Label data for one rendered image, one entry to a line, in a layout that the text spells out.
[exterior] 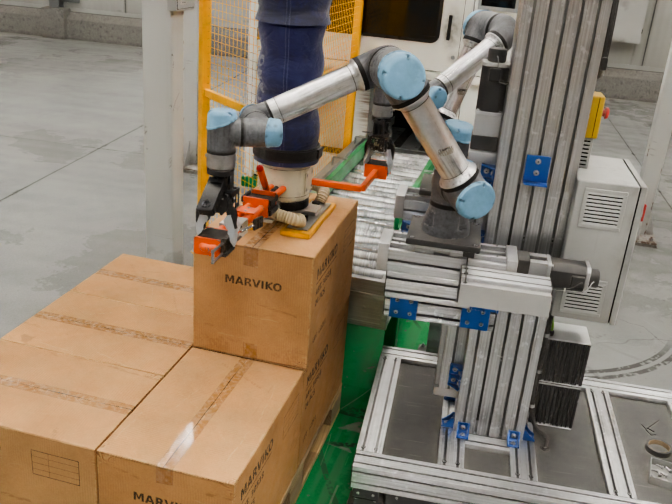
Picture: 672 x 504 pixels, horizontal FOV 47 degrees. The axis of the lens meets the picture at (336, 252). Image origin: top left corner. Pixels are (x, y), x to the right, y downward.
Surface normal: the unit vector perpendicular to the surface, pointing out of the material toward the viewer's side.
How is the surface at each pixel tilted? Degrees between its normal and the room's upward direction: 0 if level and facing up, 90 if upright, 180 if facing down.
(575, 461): 0
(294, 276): 90
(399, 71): 84
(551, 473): 0
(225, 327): 90
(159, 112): 90
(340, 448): 0
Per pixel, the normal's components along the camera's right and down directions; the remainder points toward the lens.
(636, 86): -0.18, 0.36
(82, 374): 0.07, -0.92
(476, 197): 0.29, 0.48
